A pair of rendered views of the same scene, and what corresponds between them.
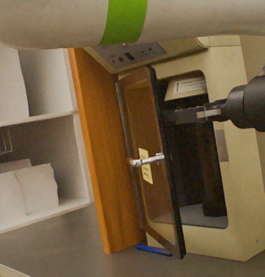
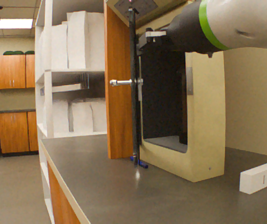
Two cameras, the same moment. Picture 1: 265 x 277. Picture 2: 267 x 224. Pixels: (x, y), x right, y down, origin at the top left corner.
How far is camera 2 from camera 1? 38 cm
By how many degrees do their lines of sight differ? 15
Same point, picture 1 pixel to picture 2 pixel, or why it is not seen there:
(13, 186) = (87, 111)
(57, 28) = not seen: outside the picture
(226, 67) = not seen: hidden behind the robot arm
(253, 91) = (187, 9)
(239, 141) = (206, 81)
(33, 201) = (100, 124)
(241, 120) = (179, 39)
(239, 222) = (195, 149)
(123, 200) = (127, 122)
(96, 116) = (116, 57)
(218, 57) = not seen: hidden behind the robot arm
